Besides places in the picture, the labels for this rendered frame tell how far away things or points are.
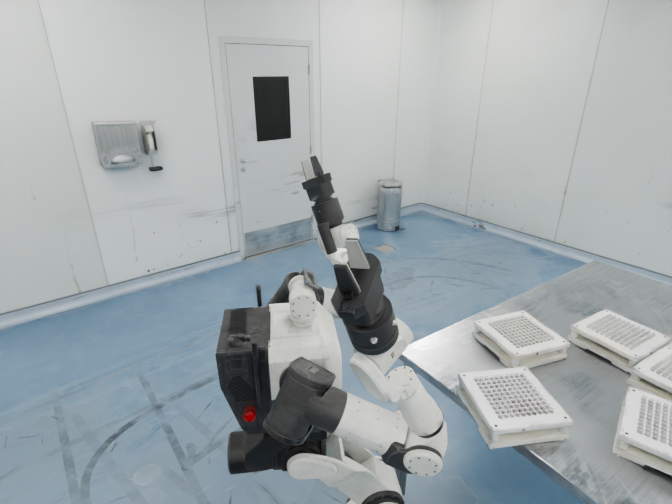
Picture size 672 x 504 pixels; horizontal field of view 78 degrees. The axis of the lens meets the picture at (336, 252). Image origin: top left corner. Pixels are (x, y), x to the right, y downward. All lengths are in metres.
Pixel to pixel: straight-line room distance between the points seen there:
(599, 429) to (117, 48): 3.77
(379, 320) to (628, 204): 4.32
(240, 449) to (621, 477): 1.03
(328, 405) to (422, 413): 0.19
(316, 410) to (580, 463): 0.81
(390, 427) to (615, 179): 4.21
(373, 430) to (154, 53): 3.53
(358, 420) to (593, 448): 0.80
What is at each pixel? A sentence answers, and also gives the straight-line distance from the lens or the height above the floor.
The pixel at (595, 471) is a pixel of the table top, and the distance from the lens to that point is 1.45.
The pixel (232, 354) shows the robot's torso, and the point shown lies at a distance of 1.03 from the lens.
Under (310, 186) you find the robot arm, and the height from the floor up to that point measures 1.52.
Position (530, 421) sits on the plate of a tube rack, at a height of 0.93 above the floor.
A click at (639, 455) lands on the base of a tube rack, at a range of 1.51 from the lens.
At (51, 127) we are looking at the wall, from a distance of 3.86.
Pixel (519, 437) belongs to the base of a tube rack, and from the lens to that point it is 1.41.
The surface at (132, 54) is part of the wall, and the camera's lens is 3.95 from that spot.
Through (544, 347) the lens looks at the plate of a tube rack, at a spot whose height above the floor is 0.93.
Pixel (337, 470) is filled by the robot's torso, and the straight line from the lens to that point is 1.35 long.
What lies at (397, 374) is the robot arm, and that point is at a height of 1.29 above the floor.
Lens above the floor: 1.84
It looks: 23 degrees down
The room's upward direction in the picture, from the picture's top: straight up
